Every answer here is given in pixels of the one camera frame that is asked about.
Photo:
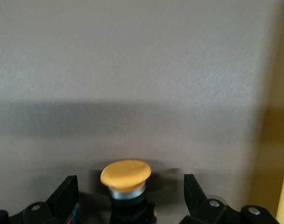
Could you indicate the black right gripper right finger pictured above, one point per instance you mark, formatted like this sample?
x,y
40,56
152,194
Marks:
x,y
195,198

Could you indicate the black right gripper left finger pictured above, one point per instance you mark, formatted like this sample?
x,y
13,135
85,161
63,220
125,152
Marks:
x,y
62,198

